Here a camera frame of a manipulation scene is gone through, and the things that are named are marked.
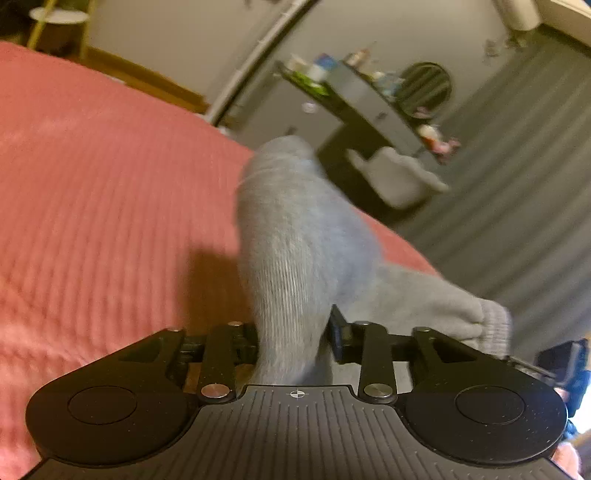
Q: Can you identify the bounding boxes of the black grey vanity desk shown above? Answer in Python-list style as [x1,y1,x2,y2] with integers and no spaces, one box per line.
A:
[230,57,445,213]

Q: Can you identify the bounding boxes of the round black slatted mirror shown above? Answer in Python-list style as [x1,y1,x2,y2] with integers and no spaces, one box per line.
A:
[396,62,453,119]

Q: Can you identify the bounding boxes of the grey fluffy vanity chair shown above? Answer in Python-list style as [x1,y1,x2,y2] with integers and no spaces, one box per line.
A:
[346,147,450,210]

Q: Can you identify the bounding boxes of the pink figurine on desk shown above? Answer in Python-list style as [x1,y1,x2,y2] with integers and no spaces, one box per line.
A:
[416,124,461,164]

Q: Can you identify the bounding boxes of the grey window curtain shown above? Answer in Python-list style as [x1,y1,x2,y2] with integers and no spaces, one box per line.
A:
[394,26,590,359]

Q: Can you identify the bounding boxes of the white blue cup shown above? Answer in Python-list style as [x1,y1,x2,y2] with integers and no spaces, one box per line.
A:
[307,54,337,83]

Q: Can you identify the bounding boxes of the grey sweatpants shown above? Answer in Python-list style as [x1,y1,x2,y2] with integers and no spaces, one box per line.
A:
[236,136,511,385]

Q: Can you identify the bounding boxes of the white vertical pole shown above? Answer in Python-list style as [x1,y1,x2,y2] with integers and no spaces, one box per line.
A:
[204,1,318,127]

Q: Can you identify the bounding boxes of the pink ribbed bedspread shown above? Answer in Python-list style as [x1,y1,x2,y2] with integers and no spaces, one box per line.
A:
[0,40,442,480]

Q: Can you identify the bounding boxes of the yellow legged side table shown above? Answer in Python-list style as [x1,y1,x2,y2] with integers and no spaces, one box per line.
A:
[26,0,96,61]

